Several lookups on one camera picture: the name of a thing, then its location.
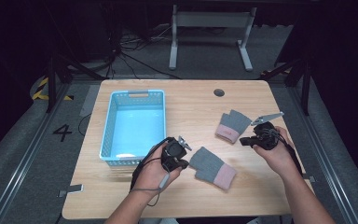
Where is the grey wrist strap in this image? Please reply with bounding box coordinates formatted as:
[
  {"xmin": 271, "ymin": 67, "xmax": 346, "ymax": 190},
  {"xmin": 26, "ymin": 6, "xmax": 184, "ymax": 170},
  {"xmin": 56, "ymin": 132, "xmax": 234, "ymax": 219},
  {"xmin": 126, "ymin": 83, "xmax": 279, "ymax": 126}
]
[{"xmin": 130, "ymin": 172, "xmax": 172, "ymax": 208}]

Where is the person's left hand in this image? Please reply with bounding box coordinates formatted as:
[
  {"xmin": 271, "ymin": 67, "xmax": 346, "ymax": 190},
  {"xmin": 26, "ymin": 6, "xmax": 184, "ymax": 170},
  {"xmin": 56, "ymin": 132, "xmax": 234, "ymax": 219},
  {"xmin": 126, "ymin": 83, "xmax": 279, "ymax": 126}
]
[{"xmin": 132, "ymin": 143, "xmax": 184, "ymax": 195}]

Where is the person's right hand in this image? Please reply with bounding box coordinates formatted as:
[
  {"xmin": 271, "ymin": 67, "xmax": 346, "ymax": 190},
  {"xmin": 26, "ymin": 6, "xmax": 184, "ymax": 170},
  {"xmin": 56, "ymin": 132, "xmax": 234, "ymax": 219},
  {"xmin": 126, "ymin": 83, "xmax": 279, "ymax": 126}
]
[{"xmin": 252, "ymin": 125, "xmax": 302, "ymax": 182}]

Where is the black metal stand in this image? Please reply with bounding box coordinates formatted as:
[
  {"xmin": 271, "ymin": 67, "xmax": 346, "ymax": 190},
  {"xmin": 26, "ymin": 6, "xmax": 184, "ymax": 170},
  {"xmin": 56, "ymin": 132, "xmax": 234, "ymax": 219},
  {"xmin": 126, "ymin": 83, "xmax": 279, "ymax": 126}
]
[
  {"xmin": 45, "ymin": 52, "xmax": 106, "ymax": 114},
  {"xmin": 259, "ymin": 55, "xmax": 312, "ymax": 117}
]

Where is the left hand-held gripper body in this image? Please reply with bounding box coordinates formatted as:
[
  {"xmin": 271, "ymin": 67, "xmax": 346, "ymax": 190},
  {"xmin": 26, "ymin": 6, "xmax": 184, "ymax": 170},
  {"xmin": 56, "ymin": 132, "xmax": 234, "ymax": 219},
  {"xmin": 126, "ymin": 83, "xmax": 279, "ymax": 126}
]
[{"xmin": 161, "ymin": 135, "xmax": 193, "ymax": 172}]

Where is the grey floor tape patch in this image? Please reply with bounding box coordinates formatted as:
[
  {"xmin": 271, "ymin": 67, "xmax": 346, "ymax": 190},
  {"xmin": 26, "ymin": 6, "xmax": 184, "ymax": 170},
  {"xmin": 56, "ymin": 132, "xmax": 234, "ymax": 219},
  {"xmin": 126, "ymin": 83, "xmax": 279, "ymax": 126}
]
[{"xmin": 79, "ymin": 84, "xmax": 103, "ymax": 119}]

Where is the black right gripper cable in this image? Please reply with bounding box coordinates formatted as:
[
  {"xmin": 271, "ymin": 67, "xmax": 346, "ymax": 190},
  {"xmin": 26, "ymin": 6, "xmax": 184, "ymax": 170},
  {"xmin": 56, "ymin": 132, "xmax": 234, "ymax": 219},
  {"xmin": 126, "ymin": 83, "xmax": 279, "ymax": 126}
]
[{"xmin": 260, "ymin": 128, "xmax": 304, "ymax": 175}]

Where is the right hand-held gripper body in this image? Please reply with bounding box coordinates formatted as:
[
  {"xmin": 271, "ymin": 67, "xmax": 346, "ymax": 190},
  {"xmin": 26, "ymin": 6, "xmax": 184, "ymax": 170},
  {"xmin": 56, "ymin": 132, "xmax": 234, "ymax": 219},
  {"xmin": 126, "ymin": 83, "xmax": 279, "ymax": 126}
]
[{"xmin": 250, "ymin": 111, "xmax": 285, "ymax": 151}]

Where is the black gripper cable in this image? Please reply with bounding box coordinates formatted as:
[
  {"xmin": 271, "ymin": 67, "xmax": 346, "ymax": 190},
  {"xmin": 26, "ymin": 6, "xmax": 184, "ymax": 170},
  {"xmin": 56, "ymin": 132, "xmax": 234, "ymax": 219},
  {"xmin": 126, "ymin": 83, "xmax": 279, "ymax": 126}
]
[
  {"xmin": 260, "ymin": 128, "xmax": 304, "ymax": 175},
  {"xmin": 130, "ymin": 136, "xmax": 175, "ymax": 191}
]

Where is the white metal desk frame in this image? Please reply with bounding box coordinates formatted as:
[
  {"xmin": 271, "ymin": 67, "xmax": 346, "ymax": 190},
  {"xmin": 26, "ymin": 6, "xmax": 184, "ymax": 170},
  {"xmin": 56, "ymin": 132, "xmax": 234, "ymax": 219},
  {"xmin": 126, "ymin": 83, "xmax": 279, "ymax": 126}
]
[{"xmin": 168, "ymin": 4, "xmax": 258, "ymax": 73}]

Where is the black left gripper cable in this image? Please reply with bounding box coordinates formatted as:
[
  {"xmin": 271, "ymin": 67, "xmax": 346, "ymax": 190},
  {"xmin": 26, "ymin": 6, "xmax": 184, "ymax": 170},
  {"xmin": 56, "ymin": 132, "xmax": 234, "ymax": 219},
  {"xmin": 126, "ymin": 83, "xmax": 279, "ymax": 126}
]
[{"xmin": 130, "ymin": 136, "xmax": 175, "ymax": 191}]

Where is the grey pink glove red label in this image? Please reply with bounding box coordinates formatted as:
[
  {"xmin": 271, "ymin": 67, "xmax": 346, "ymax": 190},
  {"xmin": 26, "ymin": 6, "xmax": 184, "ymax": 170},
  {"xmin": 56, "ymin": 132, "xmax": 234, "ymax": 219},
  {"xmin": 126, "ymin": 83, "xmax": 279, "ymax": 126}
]
[{"xmin": 214, "ymin": 108, "xmax": 253, "ymax": 145}]

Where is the yellow black hazard tape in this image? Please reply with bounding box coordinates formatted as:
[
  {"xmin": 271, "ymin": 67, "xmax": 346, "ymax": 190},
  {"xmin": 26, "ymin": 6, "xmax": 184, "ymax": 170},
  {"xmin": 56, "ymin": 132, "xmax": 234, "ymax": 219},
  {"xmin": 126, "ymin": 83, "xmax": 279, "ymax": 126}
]
[{"xmin": 32, "ymin": 77, "xmax": 75, "ymax": 102}]

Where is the bundle of black floor cables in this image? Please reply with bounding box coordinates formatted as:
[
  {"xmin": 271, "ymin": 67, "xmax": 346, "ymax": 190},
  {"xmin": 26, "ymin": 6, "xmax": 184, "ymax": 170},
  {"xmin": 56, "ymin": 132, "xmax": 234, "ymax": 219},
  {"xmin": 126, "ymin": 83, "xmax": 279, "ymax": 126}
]
[{"xmin": 103, "ymin": 22, "xmax": 182, "ymax": 80}]

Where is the thin black cable loop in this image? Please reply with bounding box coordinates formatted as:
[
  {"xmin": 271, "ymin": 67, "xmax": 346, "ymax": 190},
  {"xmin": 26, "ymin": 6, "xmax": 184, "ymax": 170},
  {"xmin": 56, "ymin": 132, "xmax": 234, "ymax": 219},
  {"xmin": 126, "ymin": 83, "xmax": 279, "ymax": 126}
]
[{"xmin": 77, "ymin": 113, "xmax": 93, "ymax": 137}]

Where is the grey glove pink cuff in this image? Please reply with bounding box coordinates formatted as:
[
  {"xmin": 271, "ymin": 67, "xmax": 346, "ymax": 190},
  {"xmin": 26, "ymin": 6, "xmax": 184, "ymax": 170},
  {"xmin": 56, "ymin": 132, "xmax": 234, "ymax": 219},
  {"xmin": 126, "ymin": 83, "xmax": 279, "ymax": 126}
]
[{"xmin": 188, "ymin": 146, "xmax": 238, "ymax": 191}]

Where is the light blue plastic basket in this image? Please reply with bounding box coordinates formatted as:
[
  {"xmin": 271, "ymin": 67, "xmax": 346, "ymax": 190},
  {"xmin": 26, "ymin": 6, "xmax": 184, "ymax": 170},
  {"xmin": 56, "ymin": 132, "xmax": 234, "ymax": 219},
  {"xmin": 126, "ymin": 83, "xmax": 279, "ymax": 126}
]
[{"xmin": 99, "ymin": 89, "xmax": 168, "ymax": 167}]

